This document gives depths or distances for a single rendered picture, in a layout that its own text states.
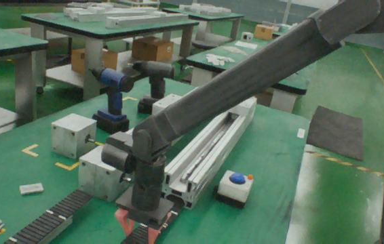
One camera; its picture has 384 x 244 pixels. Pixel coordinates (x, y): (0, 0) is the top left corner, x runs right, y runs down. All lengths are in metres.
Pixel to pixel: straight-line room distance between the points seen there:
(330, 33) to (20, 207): 0.75
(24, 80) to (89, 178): 1.83
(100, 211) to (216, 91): 0.48
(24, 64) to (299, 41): 2.30
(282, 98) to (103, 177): 1.86
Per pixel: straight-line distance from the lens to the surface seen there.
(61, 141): 1.09
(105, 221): 0.85
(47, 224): 0.80
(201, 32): 6.14
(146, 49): 4.70
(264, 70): 0.50
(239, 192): 0.94
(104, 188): 0.90
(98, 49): 3.22
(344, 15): 0.45
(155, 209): 0.69
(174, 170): 0.91
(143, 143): 0.59
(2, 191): 0.97
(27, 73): 2.63
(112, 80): 1.18
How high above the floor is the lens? 1.33
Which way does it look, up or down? 23 degrees down
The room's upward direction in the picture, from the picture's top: 10 degrees clockwise
